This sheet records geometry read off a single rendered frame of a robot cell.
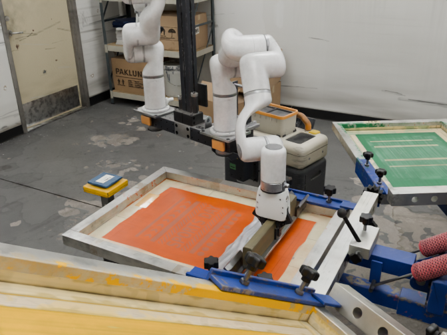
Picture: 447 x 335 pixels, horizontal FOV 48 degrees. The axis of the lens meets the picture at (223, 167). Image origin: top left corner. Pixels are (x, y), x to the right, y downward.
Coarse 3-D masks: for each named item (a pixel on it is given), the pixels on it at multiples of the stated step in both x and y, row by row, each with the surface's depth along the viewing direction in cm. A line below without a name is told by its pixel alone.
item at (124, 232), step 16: (128, 224) 173; (144, 224) 173; (112, 240) 164; (128, 240) 164; (144, 240) 164; (224, 240) 163; (160, 256) 155; (176, 256) 155; (192, 256) 155; (208, 256) 155; (272, 256) 154; (288, 256) 154; (256, 272) 147; (272, 272) 147
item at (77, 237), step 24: (168, 168) 205; (144, 192) 192; (240, 192) 189; (96, 216) 171; (336, 216) 168; (72, 240) 160; (96, 240) 158; (144, 264) 147; (168, 264) 146; (312, 264) 144
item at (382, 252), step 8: (376, 248) 142; (384, 248) 142; (392, 248) 142; (376, 256) 139; (384, 256) 139; (392, 256) 138; (400, 256) 138; (408, 256) 138; (360, 264) 142; (368, 264) 141; (384, 264) 139; (392, 264) 137; (400, 264) 136; (408, 264) 135; (384, 272) 140; (392, 272) 138; (400, 272) 137; (408, 272) 136
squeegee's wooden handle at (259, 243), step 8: (296, 200) 168; (264, 224) 151; (272, 224) 152; (256, 232) 148; (264, 232) 147; (272, 232) 152; (256, 240) 144; (264, 240) 147; (272, 240) 154; (248, 248) 140; (256, 248) 143; (264, 248) 149
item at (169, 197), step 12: (168, 192) 194; (180, 192) 194; (192, 192) 193; (156, 204) 185; (168, 204) 185; (216, 204) 184; (228, 204) 184; (240, 204) 184; (252, 216) 176; (240, 228) 169; (300, 228) 168; (312, 228) 168; (288, 240) 162; (300, 240) 162
